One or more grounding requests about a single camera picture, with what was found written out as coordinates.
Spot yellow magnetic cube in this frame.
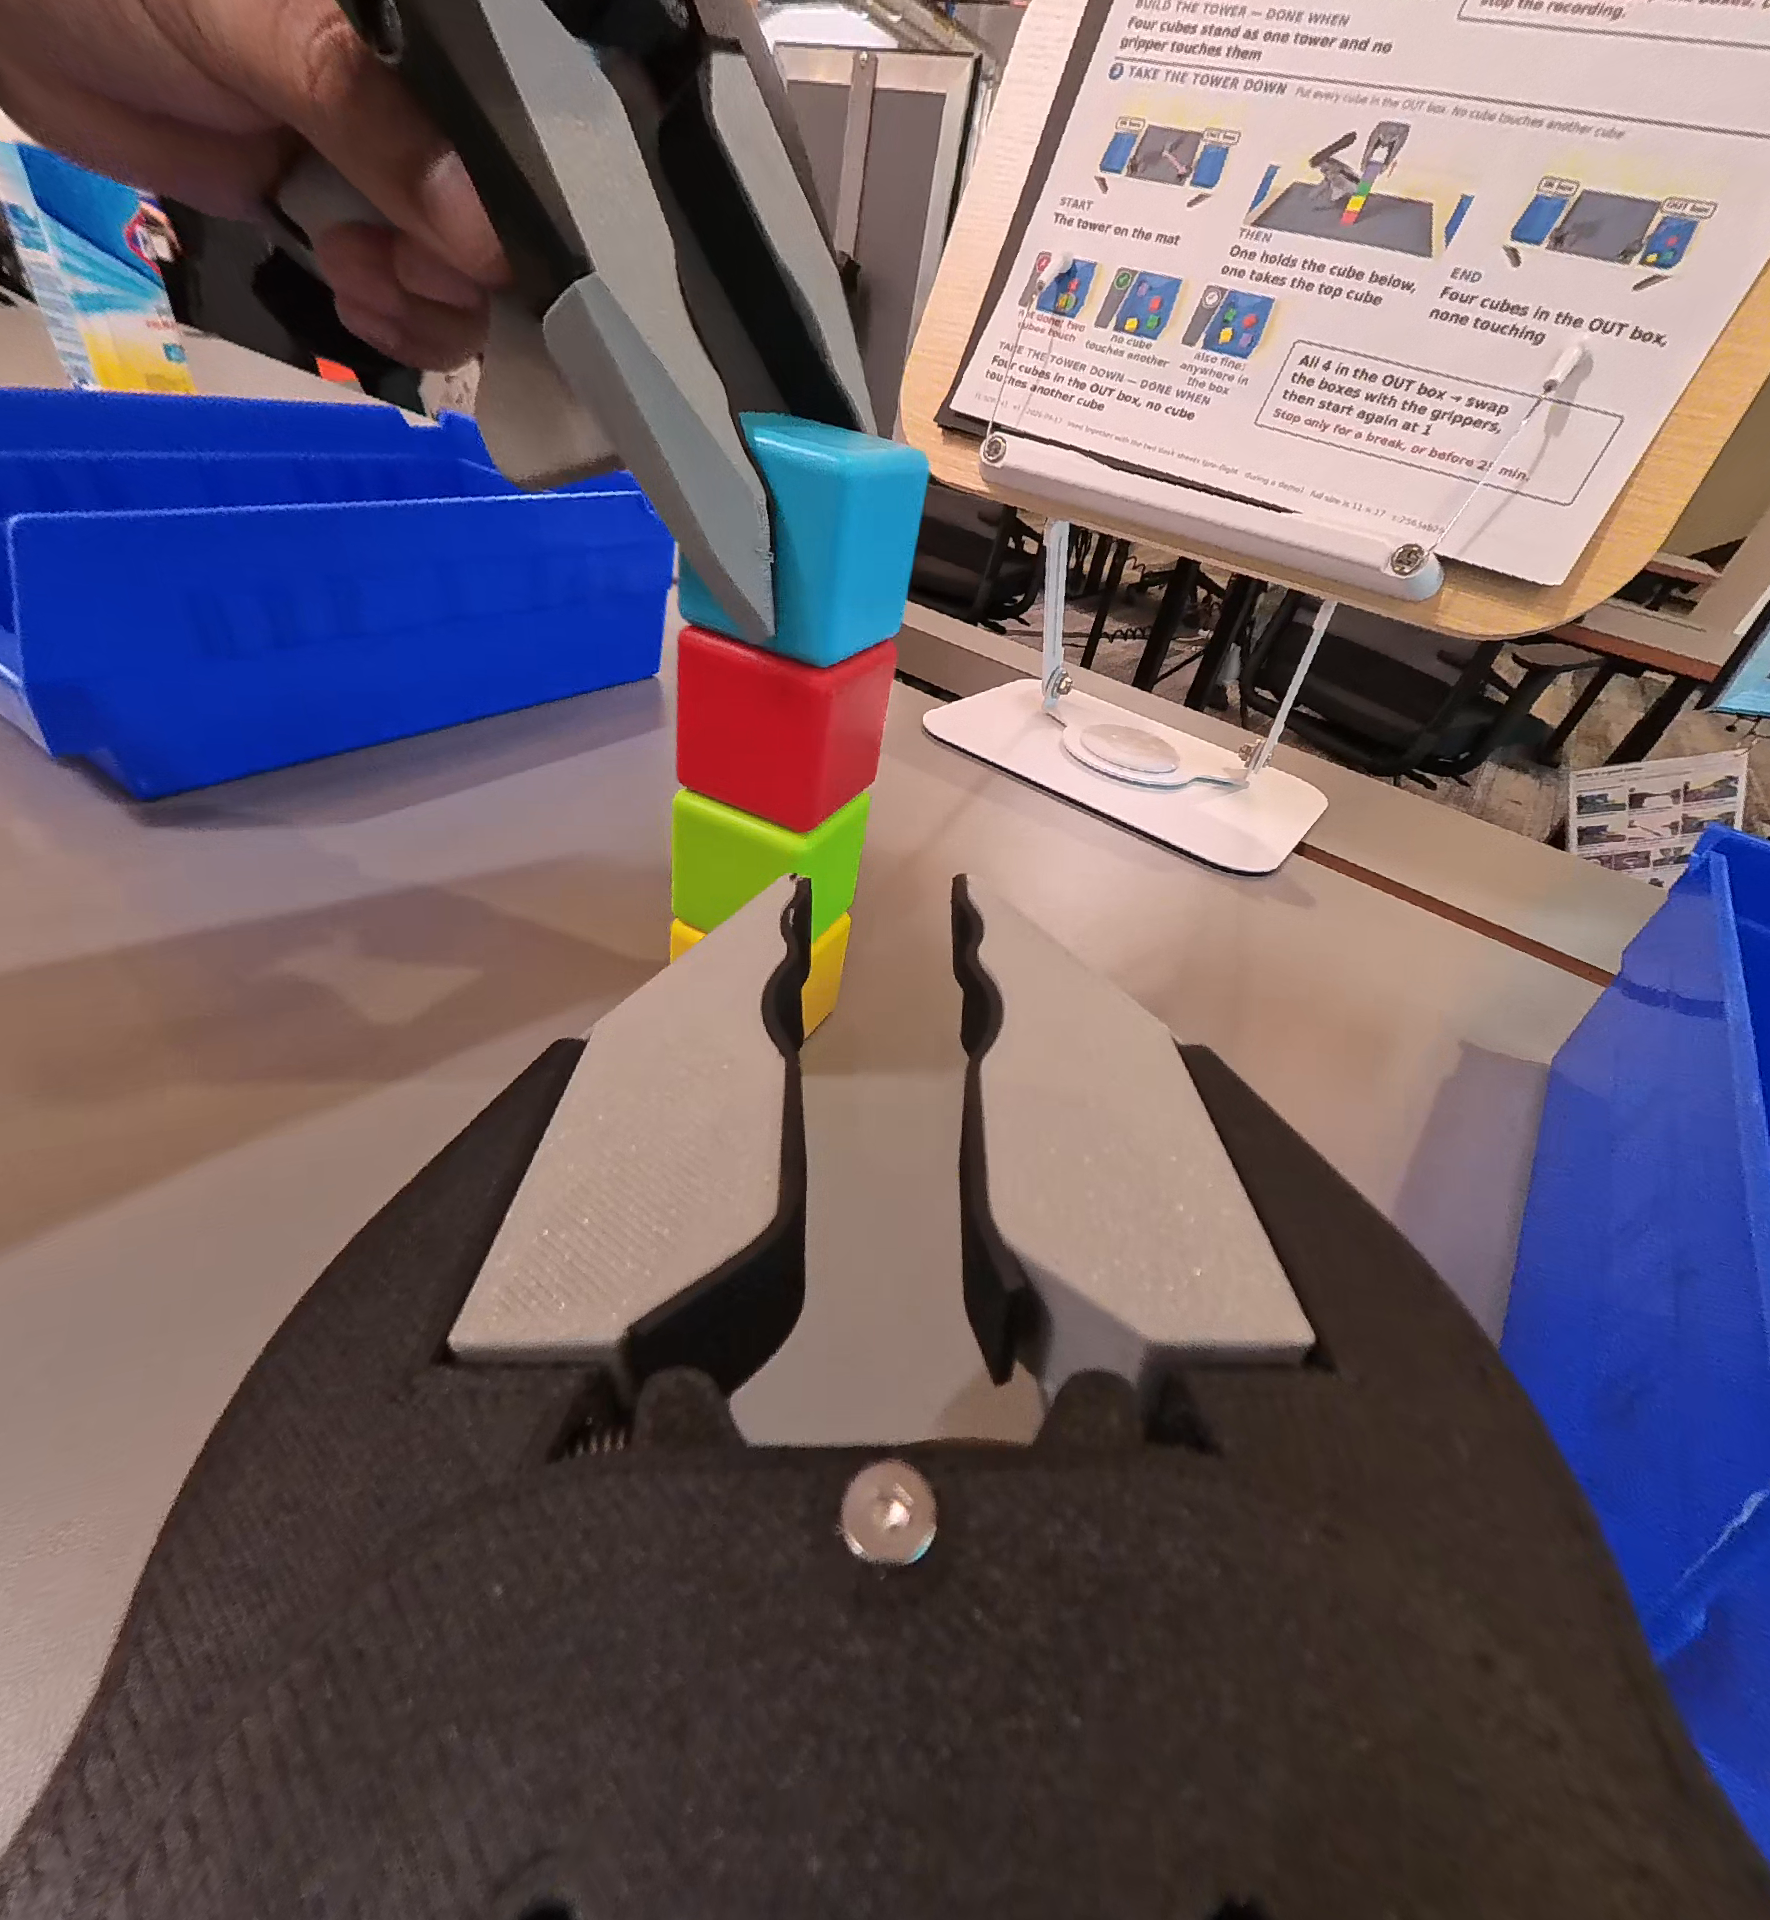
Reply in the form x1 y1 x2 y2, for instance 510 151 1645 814
666 907 854 1039

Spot printed photo leaflet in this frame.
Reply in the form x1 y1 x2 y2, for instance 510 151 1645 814
1567 750 1750 886

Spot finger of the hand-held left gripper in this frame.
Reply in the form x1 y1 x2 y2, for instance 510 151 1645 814
661 0 884 440
471 0 781 643

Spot wide blue plastic bin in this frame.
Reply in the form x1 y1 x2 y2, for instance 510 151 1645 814
0 382 677 802

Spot blue and white carton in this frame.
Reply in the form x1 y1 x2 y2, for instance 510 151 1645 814
0 138 198 396

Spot blue magnetic cube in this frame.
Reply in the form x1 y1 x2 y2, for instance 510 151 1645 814
676 412 932 668

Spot person's left hand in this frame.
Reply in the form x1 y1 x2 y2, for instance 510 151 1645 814
0 0 517 374

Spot grey framed panel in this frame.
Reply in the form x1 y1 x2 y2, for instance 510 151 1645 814
764 36 977 437

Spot red magnetic cube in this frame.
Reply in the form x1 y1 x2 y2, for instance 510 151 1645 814
676 627 899 833

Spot instruction sheet on white stand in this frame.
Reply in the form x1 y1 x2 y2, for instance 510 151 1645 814
899 0 1770 641

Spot green magnetic cube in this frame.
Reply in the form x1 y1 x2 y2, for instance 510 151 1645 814
671 786 872 936

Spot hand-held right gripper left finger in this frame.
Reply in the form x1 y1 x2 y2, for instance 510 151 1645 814
447 875 809 1367

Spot small blue plastic bin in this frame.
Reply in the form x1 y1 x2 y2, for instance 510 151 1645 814
1501 821 1770 1920

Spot printed instruction sheet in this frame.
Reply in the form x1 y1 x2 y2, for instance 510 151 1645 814
948 0 1770 588

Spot black office chair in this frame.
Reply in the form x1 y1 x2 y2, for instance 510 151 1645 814
1274 600 1517 783
907 479 1044 623

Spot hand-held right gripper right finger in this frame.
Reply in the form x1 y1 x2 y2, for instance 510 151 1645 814
948 875 1320 1388

